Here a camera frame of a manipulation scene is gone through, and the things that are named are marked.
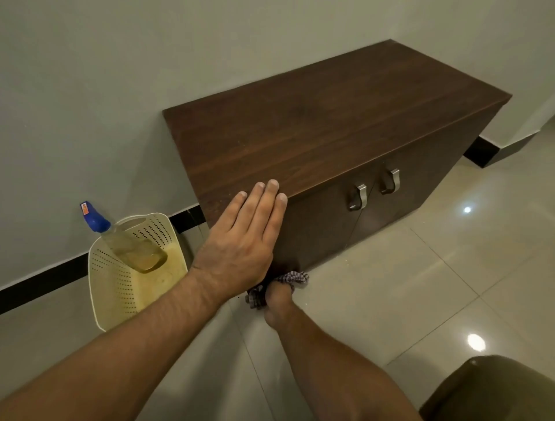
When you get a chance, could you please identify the person's right hand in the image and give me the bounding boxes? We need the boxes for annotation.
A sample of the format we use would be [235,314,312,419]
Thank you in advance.
[264,281,297,331]

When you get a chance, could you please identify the person's left hand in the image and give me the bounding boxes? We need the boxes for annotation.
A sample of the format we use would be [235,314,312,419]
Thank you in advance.
[190,179,288,303]

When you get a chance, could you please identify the checked cleaning cloth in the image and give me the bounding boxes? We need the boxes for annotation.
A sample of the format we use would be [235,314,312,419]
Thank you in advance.
[245,271,310,310]

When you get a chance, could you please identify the person's left forearm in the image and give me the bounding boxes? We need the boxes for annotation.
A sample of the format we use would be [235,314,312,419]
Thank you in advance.
[0,268,230,421]

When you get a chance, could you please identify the person's right forearm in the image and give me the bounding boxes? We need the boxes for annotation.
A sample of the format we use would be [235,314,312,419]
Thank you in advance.
[274,303,423,421]

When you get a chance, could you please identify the spray bottle with blue nozzle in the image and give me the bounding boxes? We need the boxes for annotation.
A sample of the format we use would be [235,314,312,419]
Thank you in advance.
[80,201,168,274]

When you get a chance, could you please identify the dark brown wooden cabinet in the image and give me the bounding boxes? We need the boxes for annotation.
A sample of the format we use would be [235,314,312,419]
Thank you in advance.
[162,39,513,283]

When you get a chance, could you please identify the cream perforated plastic basket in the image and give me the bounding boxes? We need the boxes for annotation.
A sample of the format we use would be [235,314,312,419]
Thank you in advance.
[88,213,189,332]

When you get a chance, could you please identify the black skirting board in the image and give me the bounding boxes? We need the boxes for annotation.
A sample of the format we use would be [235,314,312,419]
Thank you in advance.
[0,205,207,316]
[462,130,541,169]

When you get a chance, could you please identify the person's leg in olive trousers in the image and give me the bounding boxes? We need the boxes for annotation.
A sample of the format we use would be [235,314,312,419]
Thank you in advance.
[419,355,555,421]

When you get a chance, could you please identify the silver cabinet door handle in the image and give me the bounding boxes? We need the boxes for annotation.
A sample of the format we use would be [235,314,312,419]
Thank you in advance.
[348,184,368,212]
[380,169,401,195]

